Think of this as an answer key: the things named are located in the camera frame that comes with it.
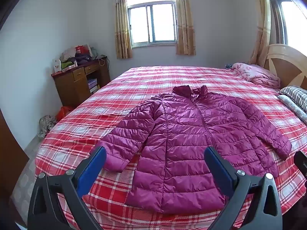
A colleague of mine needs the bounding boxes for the cream and wood headboard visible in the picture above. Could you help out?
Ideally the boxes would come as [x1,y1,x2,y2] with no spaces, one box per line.
[263,44,307,90]

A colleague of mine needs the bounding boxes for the bed with red plaid sheet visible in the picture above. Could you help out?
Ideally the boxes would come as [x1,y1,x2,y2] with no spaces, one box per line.
[11,65,307,230]

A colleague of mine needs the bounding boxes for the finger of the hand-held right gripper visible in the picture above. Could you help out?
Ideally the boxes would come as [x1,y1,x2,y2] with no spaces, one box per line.
[294,150,307,181]

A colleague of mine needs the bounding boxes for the orange plastic bag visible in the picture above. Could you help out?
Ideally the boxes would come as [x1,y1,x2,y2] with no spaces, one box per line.
[56,106,73,121]

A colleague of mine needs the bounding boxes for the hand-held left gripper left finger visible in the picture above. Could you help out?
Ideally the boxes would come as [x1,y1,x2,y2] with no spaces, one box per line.
[27,146,107,230]

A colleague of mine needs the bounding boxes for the thin cable on desk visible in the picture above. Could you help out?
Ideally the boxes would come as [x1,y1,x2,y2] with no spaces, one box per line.
[97,55,109,67]

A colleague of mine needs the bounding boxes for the sliding window with grey frame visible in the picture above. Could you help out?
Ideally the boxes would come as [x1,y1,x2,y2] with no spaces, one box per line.
[126,0,178,48]

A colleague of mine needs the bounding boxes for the magenta quilted puffer jacket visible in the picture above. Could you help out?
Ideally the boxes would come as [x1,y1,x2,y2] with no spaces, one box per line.
[97,85,292,213]

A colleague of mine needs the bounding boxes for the pink folded blanket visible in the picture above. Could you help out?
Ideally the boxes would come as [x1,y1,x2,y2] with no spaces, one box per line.
[231,62,281,88]

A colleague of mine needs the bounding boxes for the stacked boxes in desk shelf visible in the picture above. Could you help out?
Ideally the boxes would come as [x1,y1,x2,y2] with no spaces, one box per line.
[87,78,98,93]

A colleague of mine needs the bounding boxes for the brown wooden desk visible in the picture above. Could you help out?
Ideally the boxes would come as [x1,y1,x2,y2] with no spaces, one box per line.
[51,56,111,108]

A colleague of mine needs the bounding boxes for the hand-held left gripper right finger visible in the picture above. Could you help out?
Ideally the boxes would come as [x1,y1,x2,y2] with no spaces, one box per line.
[204,146,283,230]

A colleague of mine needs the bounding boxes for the yellow patterned curtain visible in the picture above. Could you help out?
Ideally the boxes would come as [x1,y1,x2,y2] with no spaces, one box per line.
[113,0,133,59]
[248,0,271,65]
[174,0,196,55]

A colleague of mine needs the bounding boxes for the white printed box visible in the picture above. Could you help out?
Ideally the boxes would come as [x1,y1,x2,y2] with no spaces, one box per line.
[52,58,63,73]

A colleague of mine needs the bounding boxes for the striped pillow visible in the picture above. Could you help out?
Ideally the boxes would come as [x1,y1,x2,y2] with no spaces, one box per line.
[276,86,307,114]

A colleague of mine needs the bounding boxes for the brown wooden wardrobe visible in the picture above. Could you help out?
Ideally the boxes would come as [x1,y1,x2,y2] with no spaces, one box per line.
[0,110,29,197]

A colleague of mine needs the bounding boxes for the large bright window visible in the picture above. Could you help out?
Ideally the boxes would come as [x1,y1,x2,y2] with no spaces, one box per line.
[265,0,307,47]

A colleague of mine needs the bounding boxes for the pale floral pillow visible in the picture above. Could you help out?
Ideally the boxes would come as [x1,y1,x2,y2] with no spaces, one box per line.
[277,94,307,124]

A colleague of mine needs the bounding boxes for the white plastic bag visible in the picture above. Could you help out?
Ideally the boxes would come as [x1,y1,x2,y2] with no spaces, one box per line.
[61,48,77,61]

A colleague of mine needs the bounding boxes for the patterned grey bag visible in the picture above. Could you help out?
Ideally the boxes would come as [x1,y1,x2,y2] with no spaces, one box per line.
[38,115,58,138]

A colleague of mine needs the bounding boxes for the purple cloth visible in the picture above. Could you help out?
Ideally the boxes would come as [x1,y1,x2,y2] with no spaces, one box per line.
[74,54,93,66]

